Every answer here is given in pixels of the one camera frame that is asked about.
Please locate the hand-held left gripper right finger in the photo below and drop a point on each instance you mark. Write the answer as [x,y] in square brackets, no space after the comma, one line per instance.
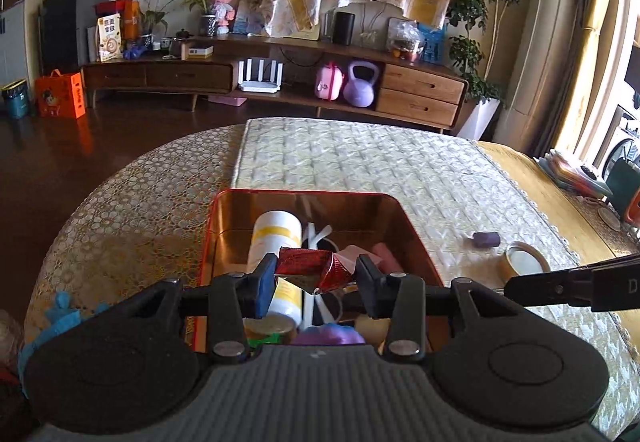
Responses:
[367,289]

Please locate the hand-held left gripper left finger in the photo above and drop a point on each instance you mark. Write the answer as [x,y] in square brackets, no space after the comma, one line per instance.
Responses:
[265,289]

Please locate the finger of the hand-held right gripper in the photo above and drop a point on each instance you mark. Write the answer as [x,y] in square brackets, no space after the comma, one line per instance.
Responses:
[545,288]

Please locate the round white compact case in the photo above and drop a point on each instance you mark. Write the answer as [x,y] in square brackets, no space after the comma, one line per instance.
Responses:
[525,262]

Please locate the red foil wrapper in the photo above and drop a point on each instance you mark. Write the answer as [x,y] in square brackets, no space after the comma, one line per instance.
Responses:
[310,267]

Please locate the purple fist figurine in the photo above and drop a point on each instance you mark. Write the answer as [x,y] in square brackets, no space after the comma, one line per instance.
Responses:
[327,334]

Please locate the red metal tin box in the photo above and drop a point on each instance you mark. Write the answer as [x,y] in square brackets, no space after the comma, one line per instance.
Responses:
[230,232]

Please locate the white sunglasses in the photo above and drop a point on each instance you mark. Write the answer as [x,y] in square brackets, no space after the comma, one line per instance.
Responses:
[315,239]

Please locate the pink lip balm tube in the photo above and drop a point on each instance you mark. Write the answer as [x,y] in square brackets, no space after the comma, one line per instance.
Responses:
[389,258]

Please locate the white and yellow bottle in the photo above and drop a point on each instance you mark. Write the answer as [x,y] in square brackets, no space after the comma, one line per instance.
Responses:
[277,234]

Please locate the small purple box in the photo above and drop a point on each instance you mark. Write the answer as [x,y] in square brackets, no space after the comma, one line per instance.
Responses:
[486,239]

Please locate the stack of books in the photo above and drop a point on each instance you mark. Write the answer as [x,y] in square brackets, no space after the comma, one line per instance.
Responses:
[575,172]

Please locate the quilted pale table mat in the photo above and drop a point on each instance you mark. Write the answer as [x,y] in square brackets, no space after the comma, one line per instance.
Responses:
[350,157]

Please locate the lace patterned tablecloth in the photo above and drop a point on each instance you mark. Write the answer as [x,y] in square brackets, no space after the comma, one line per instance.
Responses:
[125,212]

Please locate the flat pink box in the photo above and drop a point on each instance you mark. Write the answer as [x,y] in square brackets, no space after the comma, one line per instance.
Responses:
[227,100]

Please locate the purple kettlebell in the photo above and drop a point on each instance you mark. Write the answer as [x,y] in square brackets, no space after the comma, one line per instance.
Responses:
[359,90]

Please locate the wooden media cabinet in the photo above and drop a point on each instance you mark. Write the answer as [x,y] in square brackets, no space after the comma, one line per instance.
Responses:
[420,95]

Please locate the blue rubber glove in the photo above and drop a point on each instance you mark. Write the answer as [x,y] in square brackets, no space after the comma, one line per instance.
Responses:
[60,317]

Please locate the white router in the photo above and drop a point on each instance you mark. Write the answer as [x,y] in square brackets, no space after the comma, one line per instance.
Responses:
[260,80]

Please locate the small yellow box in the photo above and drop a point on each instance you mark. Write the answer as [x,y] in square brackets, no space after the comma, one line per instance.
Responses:
[197,53]

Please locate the clear plastic snack bag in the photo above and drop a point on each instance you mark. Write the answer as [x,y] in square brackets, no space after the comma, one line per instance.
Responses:
[402,40]

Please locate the blue gift bag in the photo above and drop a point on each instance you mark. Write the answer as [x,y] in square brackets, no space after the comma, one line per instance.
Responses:
[432,42]

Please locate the yellow curtain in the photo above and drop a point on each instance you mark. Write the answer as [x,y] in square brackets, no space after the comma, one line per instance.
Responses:
[600,22]

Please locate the black speaker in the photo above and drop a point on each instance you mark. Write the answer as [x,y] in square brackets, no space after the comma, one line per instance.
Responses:
[343,28]

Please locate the white standing air conditioner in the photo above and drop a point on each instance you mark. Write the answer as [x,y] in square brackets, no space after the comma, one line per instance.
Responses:
[545,22]

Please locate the tall potted tree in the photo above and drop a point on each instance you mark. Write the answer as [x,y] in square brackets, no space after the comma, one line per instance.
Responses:
[475,22]

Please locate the orange gift box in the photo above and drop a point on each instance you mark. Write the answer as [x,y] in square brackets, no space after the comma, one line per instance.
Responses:
[57,97]

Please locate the pink plush doll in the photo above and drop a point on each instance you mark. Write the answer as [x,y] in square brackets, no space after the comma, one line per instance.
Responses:
[225,5]

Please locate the small potted plant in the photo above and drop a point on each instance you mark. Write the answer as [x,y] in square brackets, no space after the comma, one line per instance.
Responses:
[205,7]

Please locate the orange paper bag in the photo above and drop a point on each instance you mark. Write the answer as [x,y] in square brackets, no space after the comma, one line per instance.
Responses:
[131,22]

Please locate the teal bag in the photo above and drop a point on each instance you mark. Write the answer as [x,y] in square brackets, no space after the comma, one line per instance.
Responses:
[15,100]

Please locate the black cabinet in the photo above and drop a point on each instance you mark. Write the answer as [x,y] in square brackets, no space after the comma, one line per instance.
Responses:
[65,32]

